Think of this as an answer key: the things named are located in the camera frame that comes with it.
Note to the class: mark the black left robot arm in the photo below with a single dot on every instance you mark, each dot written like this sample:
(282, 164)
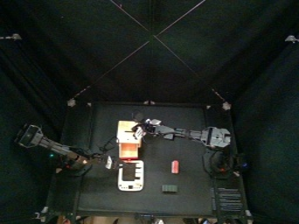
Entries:
(51, 144)

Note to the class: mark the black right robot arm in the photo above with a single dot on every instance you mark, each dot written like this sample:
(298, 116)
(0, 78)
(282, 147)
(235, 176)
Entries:
(183, 133)

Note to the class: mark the red and white nigiri sushi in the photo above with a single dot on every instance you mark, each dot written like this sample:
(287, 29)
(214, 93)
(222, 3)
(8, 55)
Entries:
(175, 166)

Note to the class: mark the sushi roll with red centre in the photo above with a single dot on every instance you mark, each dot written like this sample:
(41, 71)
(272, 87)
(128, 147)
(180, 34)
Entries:
(170, 188)

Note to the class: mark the pale wooden toy block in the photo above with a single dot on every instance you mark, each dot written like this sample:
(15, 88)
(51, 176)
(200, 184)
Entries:
(126, 131)

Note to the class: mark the wooden box with red face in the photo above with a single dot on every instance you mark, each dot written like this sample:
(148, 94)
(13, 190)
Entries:
(128, 150)

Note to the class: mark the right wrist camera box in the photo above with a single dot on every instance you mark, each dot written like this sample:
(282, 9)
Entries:
(154, 122)

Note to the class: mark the silver frame corner bracket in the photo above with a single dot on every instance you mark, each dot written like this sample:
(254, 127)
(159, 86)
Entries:
(291, 38)
(226, 105)
(148, 102)
(71, 102)
(15, 36)

